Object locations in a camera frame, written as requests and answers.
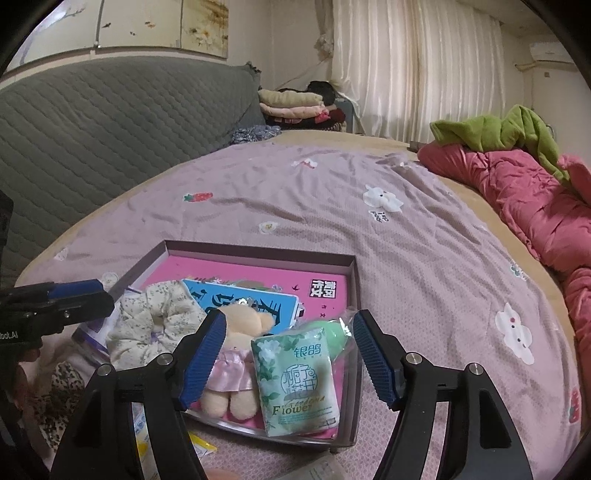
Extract floral cream scrunchie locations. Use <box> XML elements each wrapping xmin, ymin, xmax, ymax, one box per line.
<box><xmin>106</xmin><ymin>280</ymin><xmax>206</xmax><ymax>371</ymax></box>

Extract bear plush pink dress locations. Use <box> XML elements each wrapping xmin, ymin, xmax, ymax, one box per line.
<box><xmin>199</xmin><ymin>303</ymin><xmax>274</xmax><ymax>422</ymax></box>

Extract green flower tissue pack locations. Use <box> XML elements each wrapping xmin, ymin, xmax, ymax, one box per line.
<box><xmin>252</xmin><ymin>329</ymin><xmax>339</xmax><ymax>437</ymax></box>

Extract green sponge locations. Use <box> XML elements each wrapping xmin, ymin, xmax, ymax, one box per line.
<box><xmin>295</xmin><ymin>318</ymin><xmax>353</xmax><ymax>362</ymax></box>

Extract white blue wipes pack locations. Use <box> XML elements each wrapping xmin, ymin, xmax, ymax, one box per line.
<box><xmin>72</xmin><ymin>288</ymin><xmax>140</xmax><ymax>364</ymax></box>

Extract leopard print scrunchie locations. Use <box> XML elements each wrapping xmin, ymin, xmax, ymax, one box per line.
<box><xmin>28</xmin><ymin>361</ymin><xmax>85</xmax><ymax>457</ymax></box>

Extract shallow dark cardboard box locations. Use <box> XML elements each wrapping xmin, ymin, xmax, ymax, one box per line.
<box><xmin>112</xmin><ymin>240</ymin><xmax>362</xmax><ymax>451</ymax></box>

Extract pink quilted bedspread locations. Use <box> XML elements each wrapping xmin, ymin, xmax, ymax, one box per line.
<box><xmin>20</xmin><ymin>142</ymin><xmax>581</xmax><ymax>479</ymax></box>

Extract pink and blue book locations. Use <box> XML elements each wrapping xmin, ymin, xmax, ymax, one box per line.
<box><xmin>138</xmin><ymin>254</ymin><xmax>349</xmax><ymax>428</ymax></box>

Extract grey quilted headboard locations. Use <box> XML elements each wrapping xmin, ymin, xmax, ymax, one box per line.
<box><xmin>1</xmin><ymin>56</ymin><xmax>263</xmax><ymax>286</ymax></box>

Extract red pink comforter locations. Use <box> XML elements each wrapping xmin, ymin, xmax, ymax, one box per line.
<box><xmin>418</xmin><ymin>142</ymin><xmax>590</xmax><ymax>424</ymax></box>

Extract blue patterned cloth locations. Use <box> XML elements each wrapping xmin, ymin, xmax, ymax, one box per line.
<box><xmin>230</xmin><ymin>125</ymin><xmax>281</xmax><ymax>145</ymax></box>

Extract stack of folded clothes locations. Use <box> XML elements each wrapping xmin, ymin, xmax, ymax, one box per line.
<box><xmin>257</xmin><ymin>81</ymin><xmax>346</xmax><ymax>131</ymax></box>

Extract green blanket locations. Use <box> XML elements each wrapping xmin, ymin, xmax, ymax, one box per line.
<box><xmin>430</xmin><ymin>105</ymin><xmax>570</xmax><ymax>185</ymax></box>

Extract white curtains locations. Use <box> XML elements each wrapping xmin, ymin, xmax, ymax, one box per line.
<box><xmin>331</xmin><ymin>1</ymin><xmax>506</xmax><ymax>142</ymax></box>

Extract white air conditioner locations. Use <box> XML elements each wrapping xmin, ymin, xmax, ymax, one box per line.
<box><xmin>530</xmin><ymin>41</ymin><xmax>574</xmax><ymax>64</ymax></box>

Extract wall painting panels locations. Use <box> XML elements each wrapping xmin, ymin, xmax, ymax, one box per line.
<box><xmin>7</xmin><ymin>0</ymin><xmax>229</xmax><ymax>71</ymax></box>

